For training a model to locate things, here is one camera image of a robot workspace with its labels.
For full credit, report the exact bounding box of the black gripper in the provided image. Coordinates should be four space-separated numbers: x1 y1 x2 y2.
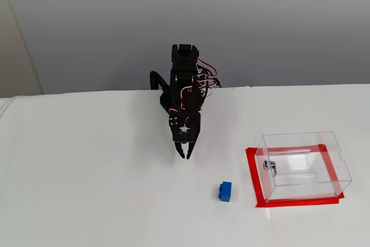
168 109 202 160

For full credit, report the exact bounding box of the blue lego brick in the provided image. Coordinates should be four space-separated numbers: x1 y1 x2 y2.
216 180 234 203

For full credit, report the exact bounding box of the transparent acrylic box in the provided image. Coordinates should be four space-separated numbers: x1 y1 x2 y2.
254 131 353 204

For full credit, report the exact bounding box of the silver cam lock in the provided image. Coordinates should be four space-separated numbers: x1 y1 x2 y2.
262 160 283 177

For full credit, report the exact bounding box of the red tape rectangle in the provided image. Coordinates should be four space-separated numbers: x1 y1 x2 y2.
245 144 345 209

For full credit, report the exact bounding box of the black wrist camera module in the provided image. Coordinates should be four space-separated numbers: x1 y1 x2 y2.
176 113 201 145

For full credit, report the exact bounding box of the red white gripper servo cable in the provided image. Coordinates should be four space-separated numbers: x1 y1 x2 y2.
168 84 194 114

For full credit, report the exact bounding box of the black camera cable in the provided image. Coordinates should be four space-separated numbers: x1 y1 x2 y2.
199 66 223 89

